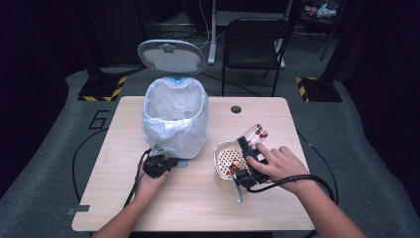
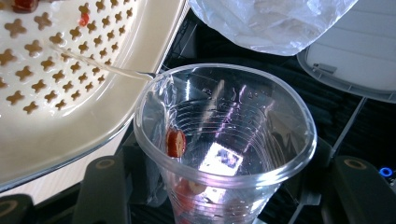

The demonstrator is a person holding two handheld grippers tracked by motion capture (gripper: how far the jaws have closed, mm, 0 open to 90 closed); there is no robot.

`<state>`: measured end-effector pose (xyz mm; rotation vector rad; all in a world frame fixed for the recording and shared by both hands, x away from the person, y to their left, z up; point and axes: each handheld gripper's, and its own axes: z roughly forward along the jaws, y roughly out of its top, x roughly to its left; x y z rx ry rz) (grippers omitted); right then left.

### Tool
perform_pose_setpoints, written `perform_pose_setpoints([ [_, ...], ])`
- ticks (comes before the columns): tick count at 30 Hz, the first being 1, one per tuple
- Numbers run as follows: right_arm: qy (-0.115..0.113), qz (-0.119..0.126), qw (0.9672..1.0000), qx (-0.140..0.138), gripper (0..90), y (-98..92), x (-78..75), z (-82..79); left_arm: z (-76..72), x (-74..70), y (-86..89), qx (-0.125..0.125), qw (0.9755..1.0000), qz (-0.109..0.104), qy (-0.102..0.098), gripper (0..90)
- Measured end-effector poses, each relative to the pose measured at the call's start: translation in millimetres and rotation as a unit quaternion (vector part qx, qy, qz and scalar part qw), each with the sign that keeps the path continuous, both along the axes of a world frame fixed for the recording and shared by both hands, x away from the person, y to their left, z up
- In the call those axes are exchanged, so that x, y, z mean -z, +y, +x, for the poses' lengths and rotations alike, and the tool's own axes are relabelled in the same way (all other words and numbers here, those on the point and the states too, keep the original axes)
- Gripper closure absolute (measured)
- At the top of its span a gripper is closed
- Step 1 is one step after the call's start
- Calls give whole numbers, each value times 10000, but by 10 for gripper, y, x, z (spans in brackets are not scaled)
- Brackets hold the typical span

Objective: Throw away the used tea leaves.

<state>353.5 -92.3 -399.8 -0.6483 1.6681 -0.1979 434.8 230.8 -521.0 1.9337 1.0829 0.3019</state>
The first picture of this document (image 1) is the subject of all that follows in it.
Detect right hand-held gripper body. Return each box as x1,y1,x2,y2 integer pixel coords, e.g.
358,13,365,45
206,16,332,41
230,149,270,203

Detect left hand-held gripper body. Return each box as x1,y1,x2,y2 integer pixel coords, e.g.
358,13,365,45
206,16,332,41
142,147,171,179

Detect red food scraps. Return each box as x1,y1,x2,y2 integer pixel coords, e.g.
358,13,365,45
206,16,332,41
253,124,268,141
226,162,240,177

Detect clear plastic cup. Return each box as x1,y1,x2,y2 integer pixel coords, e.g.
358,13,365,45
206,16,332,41
237,123,269,151

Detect beige strainer bowl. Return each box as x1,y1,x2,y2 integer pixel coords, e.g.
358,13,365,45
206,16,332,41
213,139,265,192

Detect white trash bag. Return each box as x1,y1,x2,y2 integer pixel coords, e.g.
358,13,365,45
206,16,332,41
141,75,210,161

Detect white and blue trash can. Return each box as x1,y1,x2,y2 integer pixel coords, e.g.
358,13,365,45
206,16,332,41
137,39,210,169

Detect person's left hand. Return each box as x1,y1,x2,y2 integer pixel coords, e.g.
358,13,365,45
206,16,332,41
134,164,169,203

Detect person's right hand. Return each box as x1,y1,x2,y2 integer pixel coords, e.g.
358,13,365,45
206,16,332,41
245,142,311,195

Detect grey table foot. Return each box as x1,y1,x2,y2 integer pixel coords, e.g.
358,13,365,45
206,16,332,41
64,204,91,217

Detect black yellow striped stand base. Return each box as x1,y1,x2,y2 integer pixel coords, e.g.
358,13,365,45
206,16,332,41
295,75,344,103
77,75,128,103

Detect black folding chair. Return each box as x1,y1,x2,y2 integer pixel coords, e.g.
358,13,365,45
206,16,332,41
221,17,293,98

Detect dark cabinet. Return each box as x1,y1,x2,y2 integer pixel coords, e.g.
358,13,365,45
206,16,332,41
82,0,157,68

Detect pile of colourful clutter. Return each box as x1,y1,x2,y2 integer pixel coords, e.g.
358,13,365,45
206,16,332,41
302,2,339,20

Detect white floor cable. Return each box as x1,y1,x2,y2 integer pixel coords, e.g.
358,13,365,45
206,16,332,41
155,0,212,53

